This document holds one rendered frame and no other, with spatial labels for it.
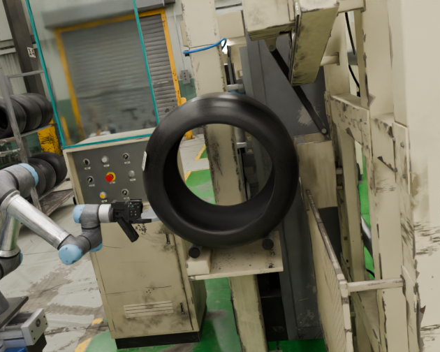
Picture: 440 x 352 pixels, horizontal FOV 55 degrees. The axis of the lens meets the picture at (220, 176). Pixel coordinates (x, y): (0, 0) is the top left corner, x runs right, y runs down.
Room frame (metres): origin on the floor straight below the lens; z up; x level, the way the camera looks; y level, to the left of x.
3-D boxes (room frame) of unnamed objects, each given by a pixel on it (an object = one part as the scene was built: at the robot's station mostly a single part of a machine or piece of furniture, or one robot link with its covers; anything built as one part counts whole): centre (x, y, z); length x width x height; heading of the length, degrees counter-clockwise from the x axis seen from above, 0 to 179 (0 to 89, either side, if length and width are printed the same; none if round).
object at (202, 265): (1.68, 0.12, 0.84); 0.36 x 0.09 x 0.06; 173
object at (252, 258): (1.66, -0.02, 0.80); 0.37 x 0.36 x 0.02; 83
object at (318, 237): (1.39, -0.31, 0.65); 0.90 x 0.02 x 0.70; 173
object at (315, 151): (1.83, -0.42, 1.05); 0.20 x 0.15 x 0.30; 173
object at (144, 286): (2.45, 0.52, 0.63); 0.56 x 0.41 x 1.27; 83
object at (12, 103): (5.40, 2.39, 0.96); 1.36 x 0.71 x 1.92; 173
